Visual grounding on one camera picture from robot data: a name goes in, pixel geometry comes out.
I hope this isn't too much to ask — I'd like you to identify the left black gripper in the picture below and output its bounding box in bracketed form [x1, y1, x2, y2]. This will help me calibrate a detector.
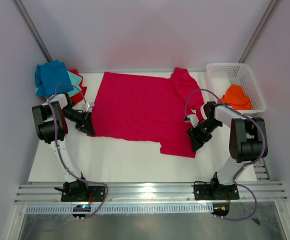
[61, 106, 96, 136]

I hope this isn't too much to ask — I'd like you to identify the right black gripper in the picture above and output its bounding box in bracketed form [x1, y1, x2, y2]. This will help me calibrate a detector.
[186, 119, 223, 153]

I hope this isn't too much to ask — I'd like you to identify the magenta t shirt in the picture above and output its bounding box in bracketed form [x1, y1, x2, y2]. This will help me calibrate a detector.
[91, 67, 205, 158]

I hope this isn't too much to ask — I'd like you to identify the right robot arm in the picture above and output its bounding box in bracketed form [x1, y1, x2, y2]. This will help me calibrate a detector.
[184, 101, 268, 201]

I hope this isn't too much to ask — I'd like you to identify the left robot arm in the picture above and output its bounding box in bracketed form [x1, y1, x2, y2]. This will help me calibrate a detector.
[32, 93, 95, 202]

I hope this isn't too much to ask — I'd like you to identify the red folded t shirt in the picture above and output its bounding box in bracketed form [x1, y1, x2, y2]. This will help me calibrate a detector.
[70, 69, 88, 104]

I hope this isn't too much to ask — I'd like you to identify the teal folded t shirt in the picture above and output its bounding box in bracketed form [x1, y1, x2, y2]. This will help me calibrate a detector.
[67, 71, 82, 97]

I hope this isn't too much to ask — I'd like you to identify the orange t shirt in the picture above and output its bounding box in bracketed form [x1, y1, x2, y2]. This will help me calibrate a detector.
[221, 84, 252, 110]

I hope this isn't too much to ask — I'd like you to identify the blue folded t shirt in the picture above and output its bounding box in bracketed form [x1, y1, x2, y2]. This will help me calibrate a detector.
[34, 60, 74, 98]

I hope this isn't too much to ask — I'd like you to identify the white plastic basket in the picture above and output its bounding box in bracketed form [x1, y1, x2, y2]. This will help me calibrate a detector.
[206, 62, 266, 115]

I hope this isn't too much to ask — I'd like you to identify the right black controller board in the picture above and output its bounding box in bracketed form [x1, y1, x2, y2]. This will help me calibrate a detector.
[212, 203, 230, 217]

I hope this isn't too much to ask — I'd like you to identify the black controller board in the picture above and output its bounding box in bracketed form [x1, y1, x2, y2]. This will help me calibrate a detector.
[71, 204, 91, 218]
[212, 203, 230, 217]

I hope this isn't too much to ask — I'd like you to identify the left black controller board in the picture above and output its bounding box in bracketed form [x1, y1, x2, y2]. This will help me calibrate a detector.
[71, 204, 91, 218]

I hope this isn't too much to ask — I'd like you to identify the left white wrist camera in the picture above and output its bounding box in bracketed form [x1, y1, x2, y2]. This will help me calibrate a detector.
[81, 102, 95, 113]

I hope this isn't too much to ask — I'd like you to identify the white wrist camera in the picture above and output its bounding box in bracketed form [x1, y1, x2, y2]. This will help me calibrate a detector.
[81, 102, 95, 113]
[184, 114, 200, 127]

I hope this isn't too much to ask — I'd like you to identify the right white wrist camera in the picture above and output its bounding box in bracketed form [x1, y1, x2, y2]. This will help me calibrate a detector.
[184, 114, 200, 127]

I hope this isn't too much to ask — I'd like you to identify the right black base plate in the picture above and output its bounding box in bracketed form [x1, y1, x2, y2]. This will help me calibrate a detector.
[193, 181, 240, 201]

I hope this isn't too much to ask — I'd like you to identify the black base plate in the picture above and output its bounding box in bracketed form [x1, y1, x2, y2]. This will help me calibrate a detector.
[60, 185, 106, 203]
[193, 181, 240, 201]

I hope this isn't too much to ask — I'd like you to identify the right side aluminium rail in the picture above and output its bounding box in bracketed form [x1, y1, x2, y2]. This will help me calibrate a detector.
[253, 158, 272, 182]

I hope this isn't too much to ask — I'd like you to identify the aluminium rail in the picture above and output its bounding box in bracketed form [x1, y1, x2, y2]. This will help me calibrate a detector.
[14, 181, 288, 205]
[253, 158, 272, 182]

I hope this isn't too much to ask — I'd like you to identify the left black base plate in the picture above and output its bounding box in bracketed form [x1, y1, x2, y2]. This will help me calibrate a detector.
[60, 185, 106, 203]

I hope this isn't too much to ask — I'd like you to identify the slotted grey cable duct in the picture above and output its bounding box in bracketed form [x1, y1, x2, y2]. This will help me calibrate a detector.
[25, 202, 213, 215]

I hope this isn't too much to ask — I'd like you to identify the aluminium front rail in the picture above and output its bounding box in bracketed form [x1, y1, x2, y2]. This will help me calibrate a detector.
[14, 181, 288, 205]

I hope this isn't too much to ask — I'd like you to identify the left corner aluminium post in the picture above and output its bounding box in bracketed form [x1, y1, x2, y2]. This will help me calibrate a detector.
[12, 0, 53, 62]

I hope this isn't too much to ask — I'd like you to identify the corner aluminium post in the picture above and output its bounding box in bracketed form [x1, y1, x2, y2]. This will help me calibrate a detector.
[238, 0, 281, 64]
[12, 0, 53, 62]

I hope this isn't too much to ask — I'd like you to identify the right corner aluminium post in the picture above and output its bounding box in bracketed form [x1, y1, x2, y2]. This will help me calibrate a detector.
[238, 0, 281, 64]

